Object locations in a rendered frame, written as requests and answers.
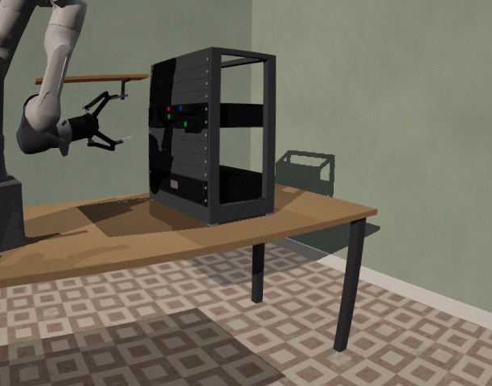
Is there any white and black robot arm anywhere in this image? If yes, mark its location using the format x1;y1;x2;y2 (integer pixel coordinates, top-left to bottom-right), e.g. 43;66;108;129
0;0;87;182

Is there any black server rack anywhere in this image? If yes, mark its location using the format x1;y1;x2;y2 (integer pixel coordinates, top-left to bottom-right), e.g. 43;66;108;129
149;47;276;227

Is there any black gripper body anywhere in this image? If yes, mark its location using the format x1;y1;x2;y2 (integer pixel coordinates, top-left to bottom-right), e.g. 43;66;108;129
68;113;99;142

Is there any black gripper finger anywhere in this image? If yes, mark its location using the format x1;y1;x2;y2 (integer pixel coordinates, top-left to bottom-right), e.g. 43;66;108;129
88;127;133;151
83;91;128;123

